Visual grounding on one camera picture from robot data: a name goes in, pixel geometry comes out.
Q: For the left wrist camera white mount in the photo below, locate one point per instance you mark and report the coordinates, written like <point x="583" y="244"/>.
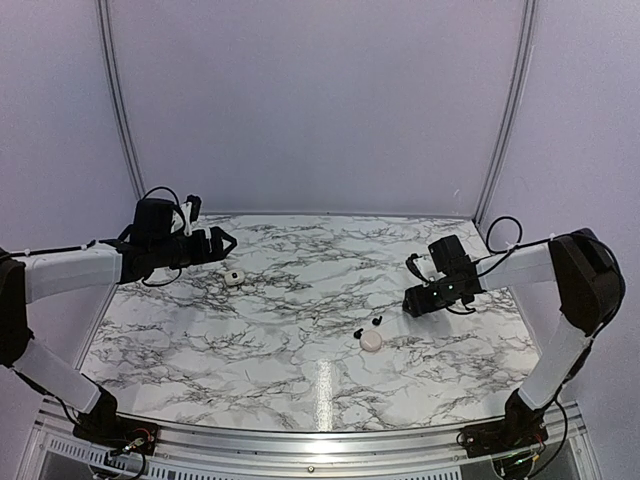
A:
<point x="183" y="221"/>

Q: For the left aluminium corner post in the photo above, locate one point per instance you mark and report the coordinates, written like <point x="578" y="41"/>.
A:
<point x="117" y="97"/>

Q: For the white earbud charging case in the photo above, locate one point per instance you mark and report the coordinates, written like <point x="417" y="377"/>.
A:
<point x="234" y="278"/>

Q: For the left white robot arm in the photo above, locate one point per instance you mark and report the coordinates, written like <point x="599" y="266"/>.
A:
<point x="29" y="277"/>

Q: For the aluminium front rail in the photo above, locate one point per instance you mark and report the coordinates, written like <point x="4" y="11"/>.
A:
<point x="181" y="451"/>

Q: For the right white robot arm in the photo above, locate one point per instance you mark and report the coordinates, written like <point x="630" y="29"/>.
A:
<point x="589" y="291"/>

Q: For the pink round earbud case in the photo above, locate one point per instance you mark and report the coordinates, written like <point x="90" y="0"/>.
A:
<point x="371" y="341"/>

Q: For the aluminium corner post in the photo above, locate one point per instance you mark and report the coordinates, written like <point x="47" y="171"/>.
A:
<point x="117" y="97"/>
<point x="516" y="87"/>

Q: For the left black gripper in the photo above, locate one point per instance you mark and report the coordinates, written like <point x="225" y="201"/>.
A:
<point x="201" y="250"/>

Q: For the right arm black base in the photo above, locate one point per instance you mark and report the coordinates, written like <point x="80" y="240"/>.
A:
<point x="520" y="427"/>

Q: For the right aluminium corner post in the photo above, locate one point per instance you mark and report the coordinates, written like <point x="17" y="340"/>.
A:
<point x="516" y="87"/>

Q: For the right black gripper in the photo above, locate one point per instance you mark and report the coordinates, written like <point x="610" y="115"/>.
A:
<point x="417" y="302"/>

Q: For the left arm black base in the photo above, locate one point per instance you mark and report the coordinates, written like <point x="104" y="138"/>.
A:
<point x="105" y="426"/>

